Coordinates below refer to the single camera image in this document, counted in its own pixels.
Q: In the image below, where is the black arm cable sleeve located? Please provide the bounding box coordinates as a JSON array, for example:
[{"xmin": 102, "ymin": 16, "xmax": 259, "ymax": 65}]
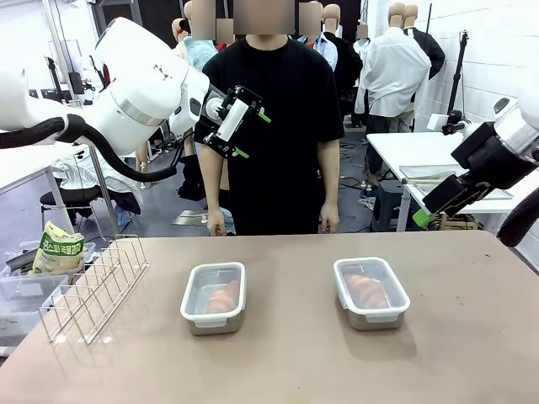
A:
[
  {"xmin": 0, "ymin": 114, "xmax": 178, "ymax": 183},
  {"xmin": 496, "ymin": 184, "xmax": 539, "ymax": 248}
]

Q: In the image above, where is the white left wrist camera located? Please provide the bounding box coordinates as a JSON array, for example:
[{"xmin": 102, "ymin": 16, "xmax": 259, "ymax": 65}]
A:
[{"xmin": 179, "ymin": 75, "xmax": 211, "ymax": 131}]

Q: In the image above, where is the silver metal pole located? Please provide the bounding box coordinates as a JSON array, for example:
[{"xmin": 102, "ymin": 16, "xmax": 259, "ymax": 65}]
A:
[{"xmin": 41, "ymin": 0, "xmax": 121, "ymax": 235}]

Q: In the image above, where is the person's left hand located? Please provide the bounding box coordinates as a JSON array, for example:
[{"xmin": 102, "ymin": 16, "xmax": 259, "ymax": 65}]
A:
[{"xmin": 319, "ymin": 203, "xmax": 340, "ymax": 234}]

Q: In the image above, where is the white table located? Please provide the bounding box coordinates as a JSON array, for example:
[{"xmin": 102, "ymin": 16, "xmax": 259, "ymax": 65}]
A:
[{"xmin": 366, "ymin": 130, "xmax": 539, "ymax": 232}]

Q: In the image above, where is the clear plastic container lid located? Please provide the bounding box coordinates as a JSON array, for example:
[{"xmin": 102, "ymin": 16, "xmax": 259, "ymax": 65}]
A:
[
  {"xmin": 333, "ymin": 257, "xmax": 412, "ymax": 324},
  {"xmin": 179, "ymin": 261, "xmax": 247, "ymax": 328}
]

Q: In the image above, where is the person's left forearm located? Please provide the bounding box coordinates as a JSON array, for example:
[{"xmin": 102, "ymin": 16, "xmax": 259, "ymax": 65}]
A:
[{"xmin": 316, "ymin": 138, "xmax": 340, "ymax": 207}]

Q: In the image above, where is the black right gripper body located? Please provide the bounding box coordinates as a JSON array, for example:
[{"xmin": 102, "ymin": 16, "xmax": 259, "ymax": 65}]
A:
[{"xmin": 451, "ymin": 121, "xmax": 539, "ymax": 190}]

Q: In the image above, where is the person in black t-shirt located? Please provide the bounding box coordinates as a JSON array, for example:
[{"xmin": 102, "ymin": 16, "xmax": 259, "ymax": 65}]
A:
[{"xmin": 193, "ymin": 0, "xmax": 346, "ymax": 236}]

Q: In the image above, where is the green yellow snack bag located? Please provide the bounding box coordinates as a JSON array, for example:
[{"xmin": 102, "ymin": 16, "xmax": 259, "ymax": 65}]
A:
[{"xmin": 29, "ymin": 221, "xmax": 85, "ymax": 275}]

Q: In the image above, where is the clear plastic storage bin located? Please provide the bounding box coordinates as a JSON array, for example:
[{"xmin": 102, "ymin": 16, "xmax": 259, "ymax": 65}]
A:
[{"xmin": 0, "ymin": 273, "xmax": 71, "ymax": 338}]

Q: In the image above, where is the black left arm cable sleeve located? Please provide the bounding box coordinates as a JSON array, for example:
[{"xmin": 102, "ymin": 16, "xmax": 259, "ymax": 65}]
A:
[{"xmin": 0, "ymin": 114, "xmax": 178, "ymax": 183}]

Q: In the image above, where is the golden croissant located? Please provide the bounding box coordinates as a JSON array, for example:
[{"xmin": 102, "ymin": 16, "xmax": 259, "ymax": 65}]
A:
[
  {"xmin": 205, "ymin": 279, "xmax": 239, "ymax": 315},
  {"xmin": 344, "ymin": 274, "xmax": 391, "ymax": 309}
]

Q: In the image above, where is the mannequin in black jacket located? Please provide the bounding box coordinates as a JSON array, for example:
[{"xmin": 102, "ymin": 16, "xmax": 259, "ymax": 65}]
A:
[{"xmin": 403, "ymin": 3, "xmax": 446, "ymax": 81}]

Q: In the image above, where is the black right arm cable sleeve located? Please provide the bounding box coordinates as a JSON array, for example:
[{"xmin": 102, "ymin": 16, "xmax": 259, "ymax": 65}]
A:
[{"xmin": 496, "ymin": 184, "xmax": 539, "ymax": 248}]

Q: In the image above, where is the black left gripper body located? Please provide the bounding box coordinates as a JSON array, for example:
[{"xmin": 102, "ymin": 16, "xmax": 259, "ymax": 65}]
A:
[{"xmin": 204, "ymin": 94, "xmax": 252, "ymax": 146}]

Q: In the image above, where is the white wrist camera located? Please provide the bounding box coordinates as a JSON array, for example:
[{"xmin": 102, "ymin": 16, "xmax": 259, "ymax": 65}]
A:
[
  {"xmin": 179, "ymin": 75, "xmax": 211, "ymax": 131},
  {"xmin": 427, "ymin": 109, "xmax": 471, "ymax": 136}
]

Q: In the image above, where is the person's right forearm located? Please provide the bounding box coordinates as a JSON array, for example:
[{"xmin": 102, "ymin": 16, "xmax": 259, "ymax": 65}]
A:
[{"xmin": 197, "ymin": 145, "xmax": 231, "ymax": 214}]

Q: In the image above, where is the metal wire rack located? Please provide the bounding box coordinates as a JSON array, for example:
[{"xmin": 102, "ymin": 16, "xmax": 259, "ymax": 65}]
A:
[{"xmin": 38, "ymin": 234, "xmax": 149, "ymax": 345}]

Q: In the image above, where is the mannequin in white shirt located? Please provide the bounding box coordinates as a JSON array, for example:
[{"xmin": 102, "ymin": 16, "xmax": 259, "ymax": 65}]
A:
[{"xmin": 354, "ymin": 2, "xmax": 433, "ymax": 186}]

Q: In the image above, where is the black tripod stand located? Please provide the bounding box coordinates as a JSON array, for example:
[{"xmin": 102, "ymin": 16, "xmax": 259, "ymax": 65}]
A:
[{"xmin": 444, "ymin": 29, "xmax": 471, "ymax": 127}]

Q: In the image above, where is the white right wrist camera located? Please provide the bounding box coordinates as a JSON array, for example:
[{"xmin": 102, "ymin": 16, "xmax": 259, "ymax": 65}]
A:
[{"xmin": 427, "ymin": 109, "xmax": 471, "ymax": 136}]

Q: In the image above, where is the rectangular steel container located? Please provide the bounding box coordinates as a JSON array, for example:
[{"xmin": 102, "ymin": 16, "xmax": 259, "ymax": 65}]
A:
[
  {"xmin": 341, "ymin": 306, "xmax": 404, "ymax": 332},
  {"xmin": 184, "ymin": 309, "xmax": 245, "ymax": 337}
]

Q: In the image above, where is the white desk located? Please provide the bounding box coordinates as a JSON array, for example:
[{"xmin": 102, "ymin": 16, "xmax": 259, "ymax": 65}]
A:
[{"xmin": 0, "ymin": 141, "xmax": 92, "ymax": 237}]

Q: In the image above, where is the mannequin in dark clothes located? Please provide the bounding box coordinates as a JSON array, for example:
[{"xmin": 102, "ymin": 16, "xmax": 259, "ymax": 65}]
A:
[{"xmin": 322, "ymin": 3, "xmax": 364, "ymax": 127}]

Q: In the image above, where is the mannequin in light blue shirt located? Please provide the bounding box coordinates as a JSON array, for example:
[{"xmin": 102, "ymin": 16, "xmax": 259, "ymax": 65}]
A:
[{"xmin": 184, "ymin": 35, "xmax": 220, "ymax": 71}]

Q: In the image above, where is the grey cloth cover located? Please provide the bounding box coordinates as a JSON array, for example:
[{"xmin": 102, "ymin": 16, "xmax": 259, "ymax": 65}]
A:
[{"xmin": 52, "ymin": 153, "xmax": 142, "ymax": 215}]

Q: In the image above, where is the person's right hand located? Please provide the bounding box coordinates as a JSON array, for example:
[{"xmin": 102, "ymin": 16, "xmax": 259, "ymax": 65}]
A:
[{"xmin": 206, "ymin": 209, "xmax": 227, "ymax": 237}]

